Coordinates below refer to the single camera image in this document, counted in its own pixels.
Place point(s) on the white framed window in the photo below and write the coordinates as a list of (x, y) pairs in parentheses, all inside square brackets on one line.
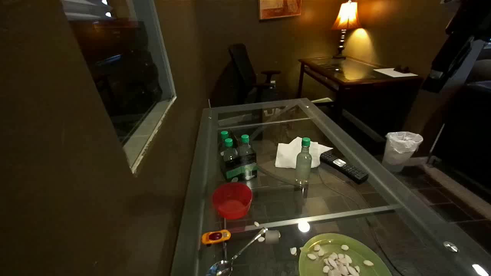
[(128, 76)]

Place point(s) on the green plate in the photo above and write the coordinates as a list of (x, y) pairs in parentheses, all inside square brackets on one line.
[(308, 265)]

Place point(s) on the metal spoon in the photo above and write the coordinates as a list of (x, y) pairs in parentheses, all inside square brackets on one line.
[(240, 253)]

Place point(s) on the black office chair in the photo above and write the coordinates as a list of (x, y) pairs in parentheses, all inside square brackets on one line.
[(243, 70)]

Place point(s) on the red plastic cup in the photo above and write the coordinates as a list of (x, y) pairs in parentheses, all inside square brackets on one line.
[(232, 200)]

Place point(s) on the clear bottle with green cap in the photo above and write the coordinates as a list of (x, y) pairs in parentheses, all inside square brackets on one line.
[(303, 162)]

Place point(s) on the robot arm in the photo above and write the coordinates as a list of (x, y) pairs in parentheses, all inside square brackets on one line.
[(461, 24)]

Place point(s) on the white paper sheet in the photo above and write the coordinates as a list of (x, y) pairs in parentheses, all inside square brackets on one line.
[(395, 72)]

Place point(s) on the table lamp with shade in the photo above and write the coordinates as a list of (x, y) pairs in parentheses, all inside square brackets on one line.
[(348, 15)]

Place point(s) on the white lined trash bin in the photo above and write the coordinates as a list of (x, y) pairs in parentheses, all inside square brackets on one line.
[(401, 150)]

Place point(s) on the white paper napkin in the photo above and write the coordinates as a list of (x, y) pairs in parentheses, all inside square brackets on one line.
[(294, 153)]

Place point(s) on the green capped bottle in pack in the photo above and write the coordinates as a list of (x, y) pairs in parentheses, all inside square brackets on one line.
[(229, 153), (248, 150), (225, 138)]

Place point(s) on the framed wall picture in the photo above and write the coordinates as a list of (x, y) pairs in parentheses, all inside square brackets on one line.
[(279, 7)]

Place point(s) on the pile of white pieces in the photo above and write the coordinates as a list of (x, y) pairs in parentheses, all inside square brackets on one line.
[(338, 263)]

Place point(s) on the black remote control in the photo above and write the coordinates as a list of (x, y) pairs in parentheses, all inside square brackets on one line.
[(348, 168)]

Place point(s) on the dark green bottle box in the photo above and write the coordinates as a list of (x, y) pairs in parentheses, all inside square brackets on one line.
[(240, 170)]

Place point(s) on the small white piece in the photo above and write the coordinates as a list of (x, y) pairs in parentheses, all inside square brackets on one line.
[(294, 250), (277, 234), (265, 236)]

